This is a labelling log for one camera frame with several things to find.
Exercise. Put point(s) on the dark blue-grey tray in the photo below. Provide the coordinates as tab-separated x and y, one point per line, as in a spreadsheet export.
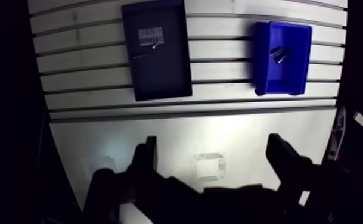
162	72

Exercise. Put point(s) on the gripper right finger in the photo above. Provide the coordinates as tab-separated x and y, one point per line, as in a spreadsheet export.
297	175

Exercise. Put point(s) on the pale holed strip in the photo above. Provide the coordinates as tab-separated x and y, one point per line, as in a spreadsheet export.
337	137

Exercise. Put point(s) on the steel bolt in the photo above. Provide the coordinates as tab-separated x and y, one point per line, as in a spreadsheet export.
275	51
155	46
283	57

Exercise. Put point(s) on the blue bin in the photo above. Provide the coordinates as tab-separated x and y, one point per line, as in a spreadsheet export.
281	78

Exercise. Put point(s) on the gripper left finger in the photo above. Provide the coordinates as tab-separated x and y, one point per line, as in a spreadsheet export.
143	184

